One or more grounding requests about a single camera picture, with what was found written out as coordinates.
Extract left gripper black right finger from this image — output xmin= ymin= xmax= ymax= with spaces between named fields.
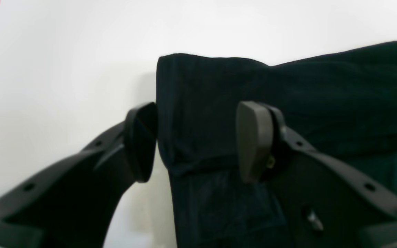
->
xmin=236 ymin=101 xmax=397 ymax=248

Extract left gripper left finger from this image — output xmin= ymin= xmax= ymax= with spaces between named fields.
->
xmin=0 ymin=102 xmax=158 ymax=248

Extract black T-shirt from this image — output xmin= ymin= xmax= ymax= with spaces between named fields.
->
xmin=156 ymin=41 xmax=397 ymax=248

